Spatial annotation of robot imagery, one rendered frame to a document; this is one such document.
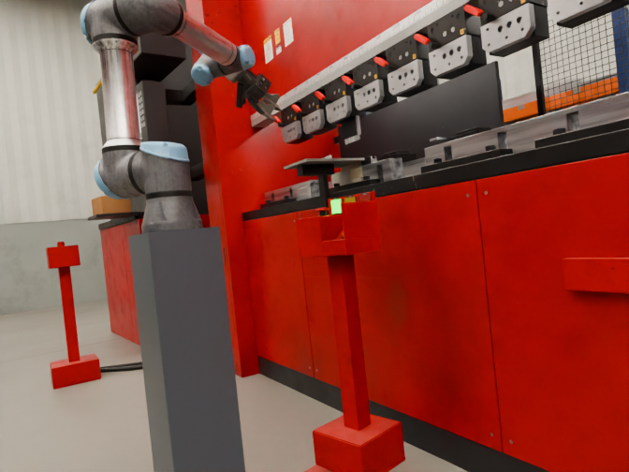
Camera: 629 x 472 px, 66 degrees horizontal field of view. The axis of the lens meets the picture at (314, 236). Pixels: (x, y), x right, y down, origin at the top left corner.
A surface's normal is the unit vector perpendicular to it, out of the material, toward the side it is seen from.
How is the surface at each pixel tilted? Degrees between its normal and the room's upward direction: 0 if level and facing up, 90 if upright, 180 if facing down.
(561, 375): 90
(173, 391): 90
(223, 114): 90
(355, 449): 90
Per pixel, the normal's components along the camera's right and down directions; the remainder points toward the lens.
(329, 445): -0.71, 0.08
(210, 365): 0.57, -0.05
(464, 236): -0.85, 0.10
